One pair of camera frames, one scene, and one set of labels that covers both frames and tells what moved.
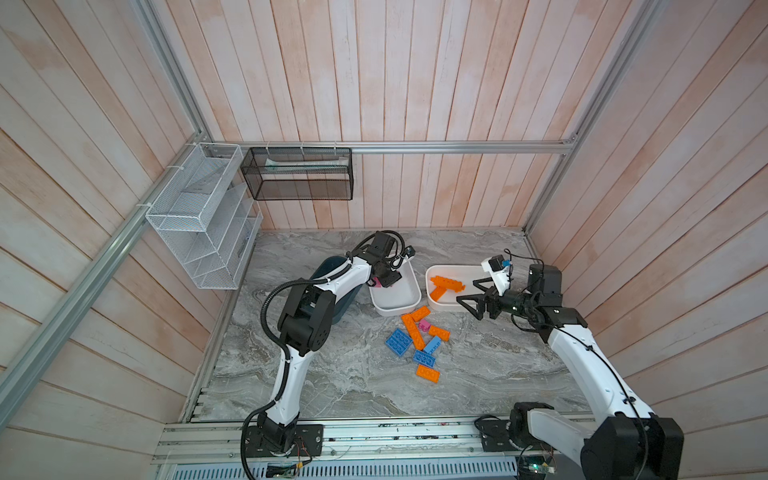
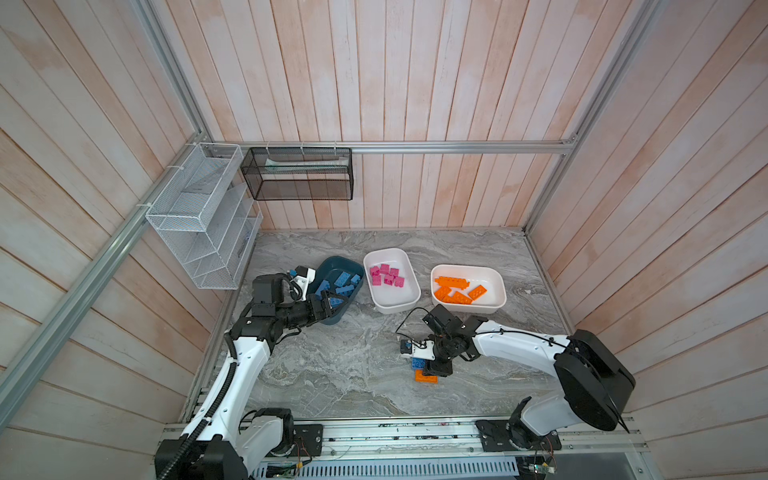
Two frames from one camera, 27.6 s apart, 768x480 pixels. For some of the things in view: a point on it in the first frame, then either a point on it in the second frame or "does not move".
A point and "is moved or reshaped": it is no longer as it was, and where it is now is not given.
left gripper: [391, 279] to [326, 311]
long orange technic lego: [447, 283] does not move
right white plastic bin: [444, 283] does not move
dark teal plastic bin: [323, 268] does not move
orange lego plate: [437, 293] does not move
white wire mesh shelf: [209, 217] does not move
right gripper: [491, 293] to [436, 366]
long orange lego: [414, 330] is moved or reshaped
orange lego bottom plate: [427, 373] does not move
